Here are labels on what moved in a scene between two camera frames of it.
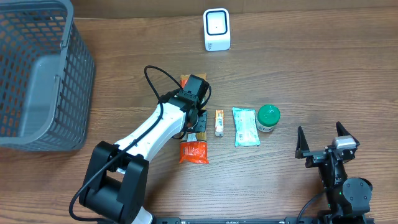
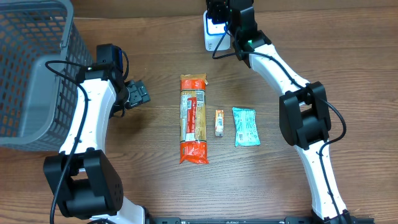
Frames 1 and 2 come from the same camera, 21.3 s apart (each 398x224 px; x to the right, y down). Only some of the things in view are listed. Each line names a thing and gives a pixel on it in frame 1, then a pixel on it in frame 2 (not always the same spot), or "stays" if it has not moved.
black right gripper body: x=316 y=157 to x=216 y=12
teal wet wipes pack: x=245 y=127 stays
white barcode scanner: x=216 y=29 stays
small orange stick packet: x=219 y=117 stays
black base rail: x=288 y=220 stays
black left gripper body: x=201 y=125 to x=137 y=94
